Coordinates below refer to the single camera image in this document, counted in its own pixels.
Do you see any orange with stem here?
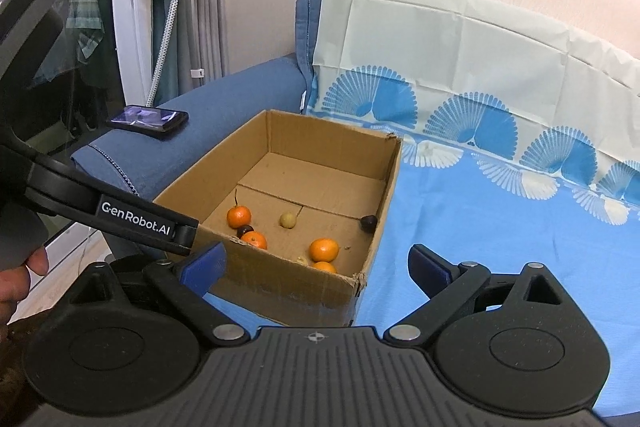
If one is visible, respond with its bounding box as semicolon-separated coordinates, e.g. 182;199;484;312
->
226;194;252;230

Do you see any open cardboard box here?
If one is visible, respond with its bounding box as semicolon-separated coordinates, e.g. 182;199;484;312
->
155;110;402;326

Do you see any large orange in box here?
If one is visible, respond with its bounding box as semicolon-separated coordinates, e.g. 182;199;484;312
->
308;239;340;262

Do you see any grey curtain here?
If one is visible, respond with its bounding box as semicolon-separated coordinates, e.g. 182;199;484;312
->
152;0;229;105

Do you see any black smartphone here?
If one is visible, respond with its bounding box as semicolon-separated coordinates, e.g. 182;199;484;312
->
106;105;189;140

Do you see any yellow-green fruit in box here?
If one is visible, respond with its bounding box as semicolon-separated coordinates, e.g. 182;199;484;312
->
279;212;297;230

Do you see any person's left hand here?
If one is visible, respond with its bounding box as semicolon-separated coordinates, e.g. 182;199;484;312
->
0;247;49;334

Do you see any dark plum in box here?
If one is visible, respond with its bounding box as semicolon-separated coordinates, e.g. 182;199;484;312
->
359;215;378;234

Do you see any blue white patterned cloth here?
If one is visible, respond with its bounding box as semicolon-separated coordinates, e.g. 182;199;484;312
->
205;0;639;416

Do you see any dark plum on cloth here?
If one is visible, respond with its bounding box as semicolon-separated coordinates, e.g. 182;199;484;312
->
236;225;254;239

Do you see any small far orange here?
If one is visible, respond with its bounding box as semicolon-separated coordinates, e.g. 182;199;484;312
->
312;261;337;274

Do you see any round orange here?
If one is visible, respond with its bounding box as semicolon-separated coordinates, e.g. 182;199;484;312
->
240;231;268;249

